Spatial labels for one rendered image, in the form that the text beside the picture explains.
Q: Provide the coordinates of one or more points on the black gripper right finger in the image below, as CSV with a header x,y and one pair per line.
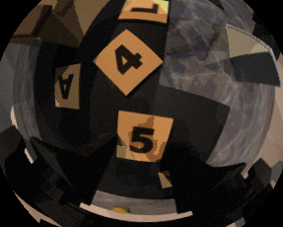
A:
x,y
193,179

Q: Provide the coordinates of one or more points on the yellow flat disc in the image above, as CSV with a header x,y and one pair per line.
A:
x,y
122,211

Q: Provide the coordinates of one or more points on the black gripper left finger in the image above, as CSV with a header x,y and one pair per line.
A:
x,y
82,167

